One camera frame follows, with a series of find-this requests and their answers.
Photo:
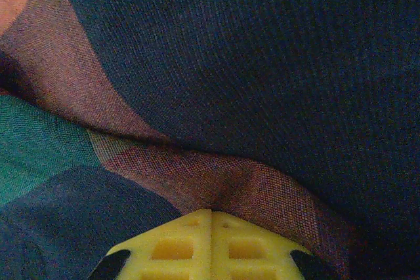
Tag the multicolour plaid long sleeve shirt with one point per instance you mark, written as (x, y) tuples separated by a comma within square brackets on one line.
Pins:
[(246, 63)]

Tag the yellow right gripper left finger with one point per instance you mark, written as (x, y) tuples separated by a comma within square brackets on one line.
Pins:
[(177, 247)]

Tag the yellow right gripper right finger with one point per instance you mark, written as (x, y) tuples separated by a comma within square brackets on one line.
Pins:
[(249, 247)]

